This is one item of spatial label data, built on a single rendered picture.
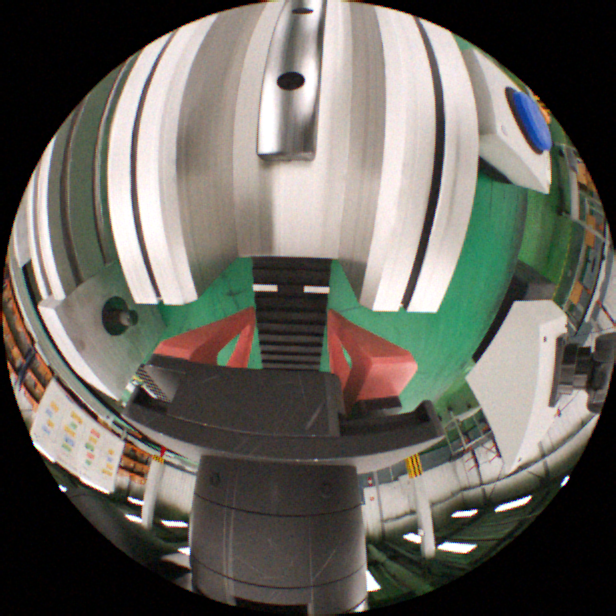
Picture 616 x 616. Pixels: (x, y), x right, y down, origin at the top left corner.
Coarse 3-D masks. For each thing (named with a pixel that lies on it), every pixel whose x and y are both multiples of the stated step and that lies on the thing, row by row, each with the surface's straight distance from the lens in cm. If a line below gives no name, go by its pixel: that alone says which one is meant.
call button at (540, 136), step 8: (520, 96) 15; (528, 96) 16; (520, 104) 15; (528, 104) 15; (520, 112) 15; (528, 112) 15; (536, 112) 16; (528, 120) 14; (536, 120) 15; (544, 120) 18; (528, 128) 15; (536, 128) 15; (544, 128) 16; (536, 136) 15; (544, 136) 16; (536, 144) 15; (544, 144) 15
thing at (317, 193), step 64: (320, 0) 14; (192, 64) 7; (256, 64) 10; (320, 64) 8; (384, 64) 6; (448, 64) 7; (128, 128) 6; (192, 128) 6; (256, 128) 8; (320, 128) 8; (384, 128) 5; (448, 128) 5; (128, 192) 6; (192, 192) 6; (256, 192) 8; (320, 192) 8; (384, 192) 4; (448, 192) 5; (128, 256) 6; (192, 256) 5; (320, 256) 8; (384, 256) 4; (448, 256) 5
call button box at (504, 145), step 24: (480, 72) 15; (480, 96) 14; (504, 96) 15; (480, 120) 13; (504, 120) 13; (480, 144) 14; (504, 144) 13; (528, 144) 15; (480, 168) 18; (504, 168) 16; (528, 168) 15
